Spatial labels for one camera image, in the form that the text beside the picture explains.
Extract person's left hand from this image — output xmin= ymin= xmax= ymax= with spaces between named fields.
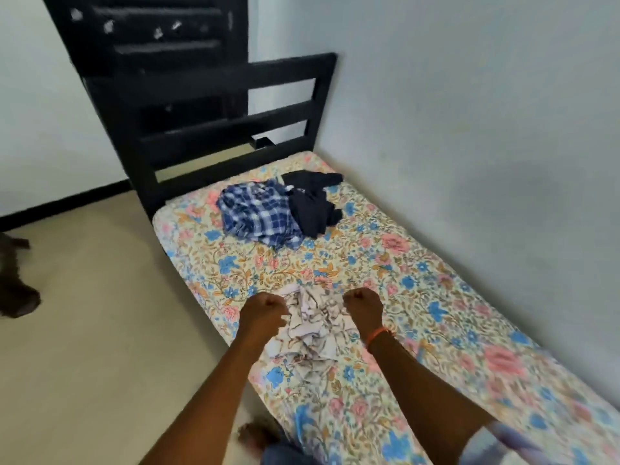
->
xmin=239 ymin=292 xmax=290 ymax=341

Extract person's right hand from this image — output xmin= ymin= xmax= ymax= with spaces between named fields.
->
xmin=342 ymin=287 xmax=386 ymax=337

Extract white patterned cloth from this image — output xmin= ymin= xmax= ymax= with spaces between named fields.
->
xmin=264 ymin=284 xmax=358 ymax=380

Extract person's right forearm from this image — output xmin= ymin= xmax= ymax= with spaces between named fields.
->
xmin=366 ymin=329 xmax=501 ymax=465

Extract person's left forearm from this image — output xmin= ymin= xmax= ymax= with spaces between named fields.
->
xmin=139 ymin=329 xmax=278 ymax=465

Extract orange wrist band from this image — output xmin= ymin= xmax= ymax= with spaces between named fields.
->
xmin=366 ymin=326 xmax=394 ymax=349

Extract floral mattress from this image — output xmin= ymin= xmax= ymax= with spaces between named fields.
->
xmin=152 ymin=150 xmax=620 ymax=465

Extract blue plaid shirt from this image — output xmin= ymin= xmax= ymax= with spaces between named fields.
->
xmin=216 ymin=181 xmax=307 ymax=252

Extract dark navy garment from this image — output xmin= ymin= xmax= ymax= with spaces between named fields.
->
xmin=280 ymin=170 xmax=345 ymax=240

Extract person's foot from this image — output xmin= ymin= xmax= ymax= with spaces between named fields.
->
xmin=237 ymin=420 xmax=287 ymax=456

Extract person's blue shorts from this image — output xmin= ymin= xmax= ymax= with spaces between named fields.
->
xmin=261 ymin=441 xmax=315 ymax=465

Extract black slatted bed headboard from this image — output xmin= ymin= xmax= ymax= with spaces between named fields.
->
xmin=81 ymin=52 xmax=339 ymax=224

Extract person's light shirt sleeve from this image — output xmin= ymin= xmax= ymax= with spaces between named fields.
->
xmin=459 ymin=420 xmax=550 ymax=465

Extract dark brown furry animal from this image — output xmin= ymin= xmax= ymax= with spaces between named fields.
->
xmin=0 ymin=231 xmax=42 ymax=319

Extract black panelled door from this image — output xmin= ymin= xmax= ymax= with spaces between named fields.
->
xmin=41 ymin=0 xmax=251 ymax=146

